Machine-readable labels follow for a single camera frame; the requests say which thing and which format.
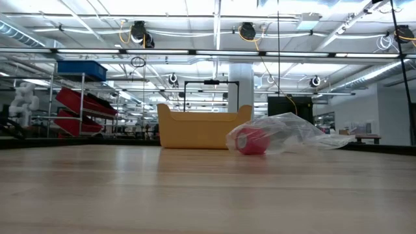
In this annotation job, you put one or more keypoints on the clear plastic bag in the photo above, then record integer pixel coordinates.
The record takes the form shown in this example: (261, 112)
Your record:
(292, 130)

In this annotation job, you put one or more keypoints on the white robot figure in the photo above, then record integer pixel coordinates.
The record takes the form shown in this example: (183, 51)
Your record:
(22, 104)

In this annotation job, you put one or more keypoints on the metal shelf rack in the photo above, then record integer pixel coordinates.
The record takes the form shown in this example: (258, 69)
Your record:
(82, 84)

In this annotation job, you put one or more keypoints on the suspended light rail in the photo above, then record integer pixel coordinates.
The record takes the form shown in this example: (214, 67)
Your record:
(227, 53)

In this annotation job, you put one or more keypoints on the silver air duct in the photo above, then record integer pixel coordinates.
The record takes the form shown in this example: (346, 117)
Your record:
(19, 34)
(373, 75)

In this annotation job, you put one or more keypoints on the wooden background table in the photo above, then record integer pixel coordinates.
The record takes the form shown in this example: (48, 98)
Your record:
(367, 137)

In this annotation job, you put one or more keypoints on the black camera gantry frame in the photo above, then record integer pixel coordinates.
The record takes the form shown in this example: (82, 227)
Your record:
(211, 82)

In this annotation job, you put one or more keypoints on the thin black vertical pole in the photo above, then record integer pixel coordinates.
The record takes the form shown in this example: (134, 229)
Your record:
(278, 48)

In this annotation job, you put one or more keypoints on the red storage bin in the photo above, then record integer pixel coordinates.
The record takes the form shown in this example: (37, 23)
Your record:
(74, 99)
(68, 122)

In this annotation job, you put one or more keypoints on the yellow plastic bin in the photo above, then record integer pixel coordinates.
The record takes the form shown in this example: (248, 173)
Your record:
(198, 130)

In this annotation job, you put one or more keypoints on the black monitor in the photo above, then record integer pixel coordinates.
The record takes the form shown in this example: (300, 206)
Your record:
(279, 104)

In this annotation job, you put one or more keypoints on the blue storage bin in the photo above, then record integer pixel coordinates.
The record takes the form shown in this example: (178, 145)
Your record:
(81, 70)

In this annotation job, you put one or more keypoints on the white ceiling box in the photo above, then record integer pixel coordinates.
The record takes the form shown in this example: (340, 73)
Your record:
(308, 21)

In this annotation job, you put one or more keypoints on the red elastic bandage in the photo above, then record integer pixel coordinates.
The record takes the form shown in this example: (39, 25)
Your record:
(255, 143)

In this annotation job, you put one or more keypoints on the thin black slanted pole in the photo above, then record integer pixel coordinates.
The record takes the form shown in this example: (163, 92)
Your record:
(403, 65)

